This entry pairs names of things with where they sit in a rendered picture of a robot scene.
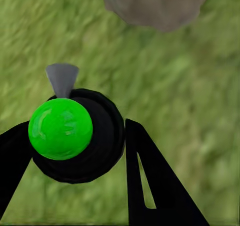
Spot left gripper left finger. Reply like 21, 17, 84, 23
0, 121, 32, 220

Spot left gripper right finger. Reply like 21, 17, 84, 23
124, 119, 210, 226

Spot pesticide atomizer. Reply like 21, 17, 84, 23
28, 63, 126, 184

